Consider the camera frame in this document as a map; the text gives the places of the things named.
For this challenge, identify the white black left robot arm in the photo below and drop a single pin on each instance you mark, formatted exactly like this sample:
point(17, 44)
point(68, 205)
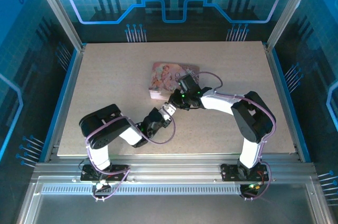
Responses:
point(100, 126)

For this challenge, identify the pink illustrated tin box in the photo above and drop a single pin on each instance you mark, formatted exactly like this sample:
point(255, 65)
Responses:
point(161, 76)

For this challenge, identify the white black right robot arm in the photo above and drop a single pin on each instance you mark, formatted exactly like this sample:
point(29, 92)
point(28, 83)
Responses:
point(219, 103)

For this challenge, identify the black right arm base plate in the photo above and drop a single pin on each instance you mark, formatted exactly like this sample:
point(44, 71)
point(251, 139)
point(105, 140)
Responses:
point(229, 172)

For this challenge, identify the aluminium frame post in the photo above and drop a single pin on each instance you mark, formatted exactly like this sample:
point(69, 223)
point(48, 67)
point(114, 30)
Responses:
point(58, 12)
point(287, 12)

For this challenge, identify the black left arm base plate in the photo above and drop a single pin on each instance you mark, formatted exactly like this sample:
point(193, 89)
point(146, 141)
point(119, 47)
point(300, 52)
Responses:
point(121, 173)

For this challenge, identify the long aluminium base rail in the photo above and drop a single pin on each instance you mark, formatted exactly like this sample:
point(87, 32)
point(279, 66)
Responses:
point(171, 168)

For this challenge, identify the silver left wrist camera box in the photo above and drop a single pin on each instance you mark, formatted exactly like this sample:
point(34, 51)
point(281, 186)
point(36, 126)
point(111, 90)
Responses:
point(165, 118)

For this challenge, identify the aluminium side rail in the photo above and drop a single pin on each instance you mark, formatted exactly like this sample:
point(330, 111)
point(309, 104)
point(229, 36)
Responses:
point(69, 94)
point(277, 81)

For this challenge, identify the grey metal tray panel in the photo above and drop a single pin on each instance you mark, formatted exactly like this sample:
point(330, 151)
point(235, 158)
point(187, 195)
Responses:
point(171, 210)

